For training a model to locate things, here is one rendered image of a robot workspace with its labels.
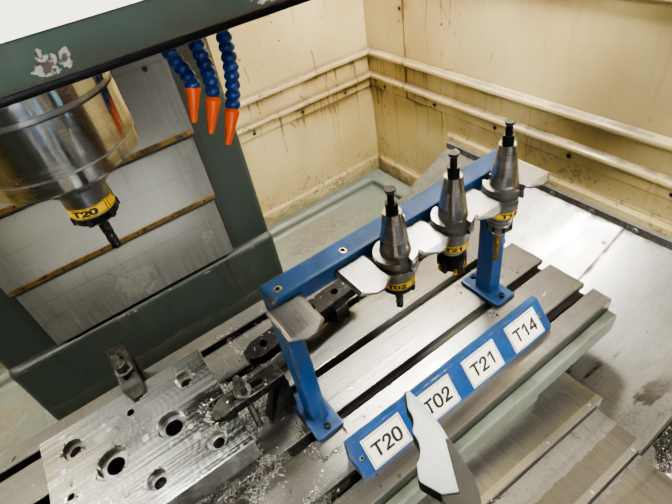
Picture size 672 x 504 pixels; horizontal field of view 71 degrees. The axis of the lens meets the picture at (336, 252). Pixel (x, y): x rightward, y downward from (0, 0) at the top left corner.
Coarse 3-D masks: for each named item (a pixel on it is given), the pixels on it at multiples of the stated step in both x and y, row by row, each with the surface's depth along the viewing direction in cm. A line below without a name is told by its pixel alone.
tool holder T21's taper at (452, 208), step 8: (448, 184) 64; (456, 184) 63; (448, 192) 64; (456, 192) 64; (464, 192) 65; (440, 200) 66; (448, 200) 65; (456, 200) 65; (464, 200) 65; (440, 208) 67; (448, 208) 66; (456, 208) 65; (464, 208) 66; (440, 216) 67; (448, 216) 66; (456, 216) 66; (464, 216) 66
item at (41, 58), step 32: (160, 0) 28; (192, 0) 29; (224, 0) 30; (256, 0) 32; (288, 0) 34; (64, 32) 26; (96, 32) 27; (128, 32) 28; (160, 32) 29; (192, 32) 30; (0, 64) 25; (32, 64) 26; (64, 64) 27; (96, 64) 28; (0, 96) 26; (32, 96) 27
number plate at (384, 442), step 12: (396, 420) 75; (372, 432) 74; (384, 432) 74; (396, 432) 75; (408, 432) 76; (372, 444) 73; (384, 444) 74; (396, 444) 75; (372, 456) 73; (384, 456) 74
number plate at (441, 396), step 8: (448, 376) 79; (440, 384) 79; (448, 384) 79; (424, 392) 78; (432, 392) 78; (440, 392) 79; (448, 392) 79; (456, 392) 80; (424, 400) 77; (432, 400) 78; (440, 400) 78; (448, 400) 79; (456, 400) 79; (432, 408) 78; (440, 408) 78; (448, 408) 79; (440, 416) 78
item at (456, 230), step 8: (472, 208) 68; (432, 216) 68; (472, 216) 67; (432, 224) 69; (440, 224) 67; (448, 224) 67; (456, 224) 66; (464, 224) 67; (472, 224) 67; (448, 232) 67; (456, 232) 66; (464, 232) 68; (472, 232) 68; (456, 240) 68
